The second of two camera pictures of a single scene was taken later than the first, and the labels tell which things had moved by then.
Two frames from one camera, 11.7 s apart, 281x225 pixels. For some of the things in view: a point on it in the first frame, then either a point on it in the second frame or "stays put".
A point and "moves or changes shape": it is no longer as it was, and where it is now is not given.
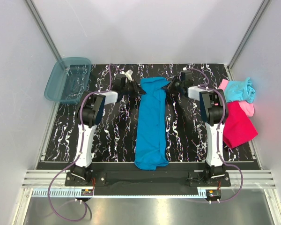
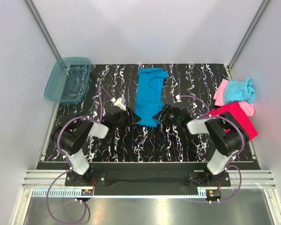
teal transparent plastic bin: x=68 y=80 stays put
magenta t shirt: x=238 y=127 stays put
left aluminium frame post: x=43 y=29 stays put
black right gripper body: x=178 y=85 → x=169 y=118
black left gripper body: x=129 y=88 → x=124 y=119
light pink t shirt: x=249 y=107 stays put
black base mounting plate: x=147 y=183 stays put
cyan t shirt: x=242 y=91 stays put
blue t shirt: x=151 y=147 moves or changes shape
